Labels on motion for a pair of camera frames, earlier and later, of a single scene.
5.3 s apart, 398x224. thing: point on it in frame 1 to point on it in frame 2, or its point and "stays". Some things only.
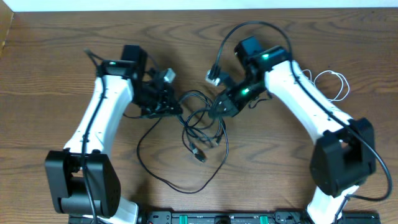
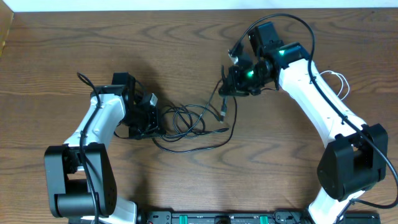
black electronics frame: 249,217 stays
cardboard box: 6,16 stays
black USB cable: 182,191 to 207,147
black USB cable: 192,144 to 182,120
